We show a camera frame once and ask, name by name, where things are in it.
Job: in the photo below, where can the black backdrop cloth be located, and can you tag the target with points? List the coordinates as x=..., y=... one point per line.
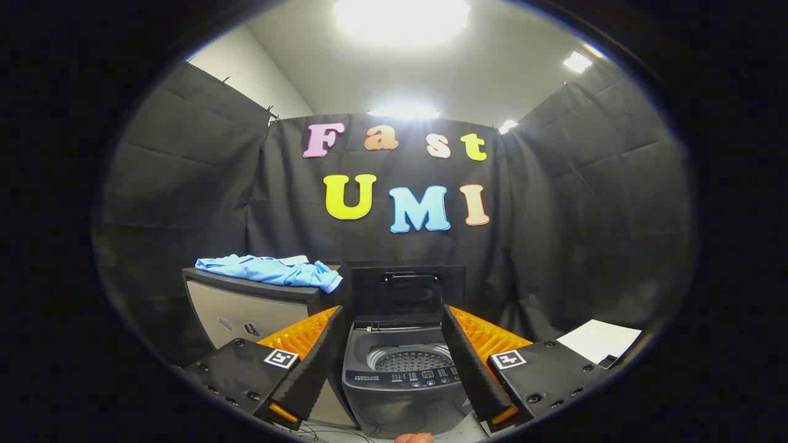
x=554, y=234

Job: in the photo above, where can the light blue polo shirt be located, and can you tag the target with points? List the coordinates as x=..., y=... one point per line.
x=271, y=269

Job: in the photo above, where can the dark grey washing machine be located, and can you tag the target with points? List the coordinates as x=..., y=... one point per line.
x=400, y=400

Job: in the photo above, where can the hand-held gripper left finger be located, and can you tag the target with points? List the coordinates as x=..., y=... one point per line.
x=320, y=369

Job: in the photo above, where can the white board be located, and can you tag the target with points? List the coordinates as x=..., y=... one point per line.
x=600, y=338

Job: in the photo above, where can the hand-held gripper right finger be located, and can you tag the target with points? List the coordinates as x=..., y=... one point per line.
x=468, y=369

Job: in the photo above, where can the grey cabinet with dark top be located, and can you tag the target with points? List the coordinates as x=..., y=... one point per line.
x=228, y=307

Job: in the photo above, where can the ceiling light panel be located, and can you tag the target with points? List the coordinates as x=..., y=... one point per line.
x=577, y=61
x=508, y=127
x=403, y=112

